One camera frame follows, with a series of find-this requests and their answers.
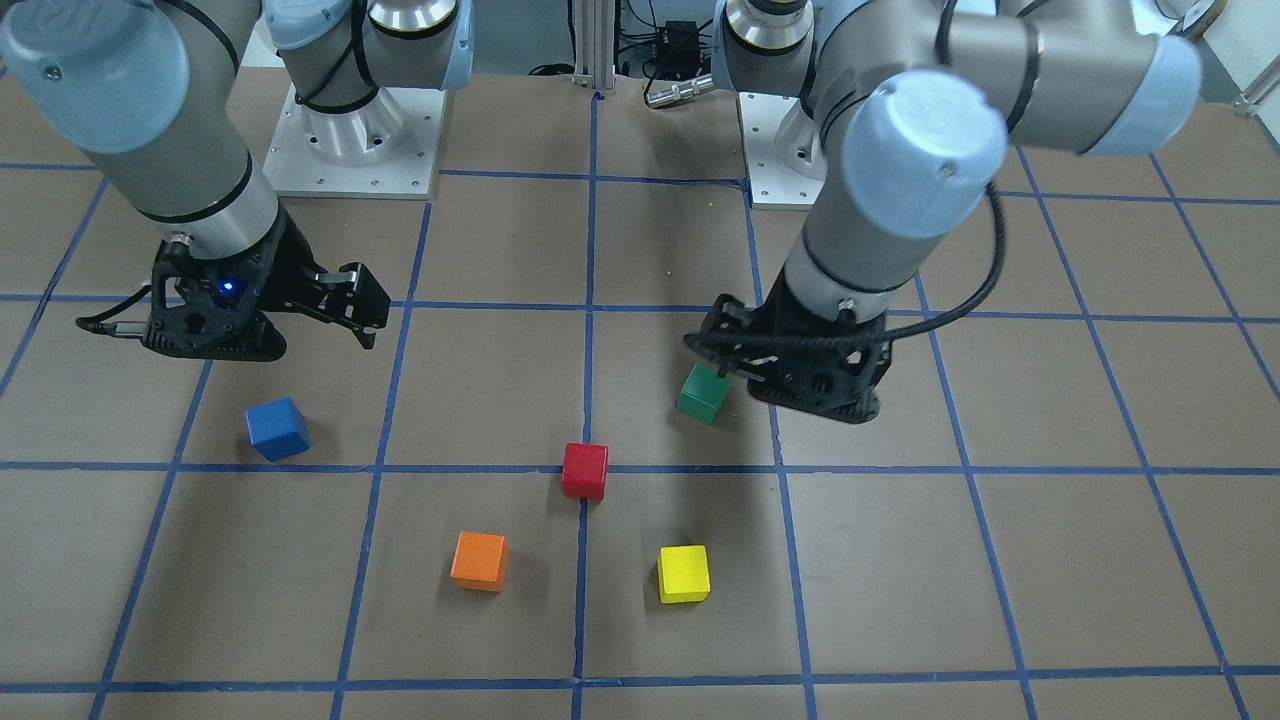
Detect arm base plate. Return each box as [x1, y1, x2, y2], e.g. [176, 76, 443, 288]
[262, 88, 449, 201]
[739, 94, 827, 211]

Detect silver cylindrical connector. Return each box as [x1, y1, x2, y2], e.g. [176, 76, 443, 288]
[643, 73, 716, 110]

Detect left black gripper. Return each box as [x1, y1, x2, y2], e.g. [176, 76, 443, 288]
[684, 278, 892, 424]

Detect green wooden block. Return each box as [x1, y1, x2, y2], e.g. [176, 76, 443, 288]
[675, 364, 732, 425]

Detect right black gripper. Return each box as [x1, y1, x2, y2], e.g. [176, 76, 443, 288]
[141, 211, 390, 361]

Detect blue wooden block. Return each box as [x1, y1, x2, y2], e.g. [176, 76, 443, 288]
[244, 397, 311, 462]

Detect aluminium frame post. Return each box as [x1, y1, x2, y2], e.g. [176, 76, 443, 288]
[570, 1, 618, 96]

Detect red wooden block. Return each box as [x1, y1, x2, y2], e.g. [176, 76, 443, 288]
[561, 442, 609, 501]

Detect orange wooden block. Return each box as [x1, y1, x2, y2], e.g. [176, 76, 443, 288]
[449, 530, 509, 593]

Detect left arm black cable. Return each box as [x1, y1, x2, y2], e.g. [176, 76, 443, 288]
[690, 184, 1004, 356]

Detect yellow wooden block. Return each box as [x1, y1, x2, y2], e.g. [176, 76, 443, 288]
[657, 544, 710, 603]

